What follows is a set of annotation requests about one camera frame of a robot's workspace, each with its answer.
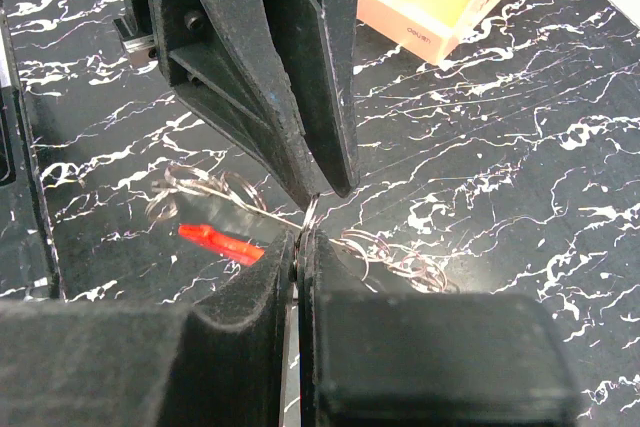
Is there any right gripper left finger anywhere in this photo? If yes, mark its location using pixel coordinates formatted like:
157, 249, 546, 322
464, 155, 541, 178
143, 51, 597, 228
1, 232, 294, 426

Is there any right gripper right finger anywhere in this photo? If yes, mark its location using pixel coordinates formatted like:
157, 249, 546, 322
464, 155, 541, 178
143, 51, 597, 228
297, 230, 580, 426

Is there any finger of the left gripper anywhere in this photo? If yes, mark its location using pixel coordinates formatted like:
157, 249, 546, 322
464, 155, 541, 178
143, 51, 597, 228
264, 0, 360, 197
149, 0, 316, 207

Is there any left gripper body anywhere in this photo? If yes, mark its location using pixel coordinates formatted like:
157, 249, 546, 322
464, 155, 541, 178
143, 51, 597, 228
114, 0, 157, 65

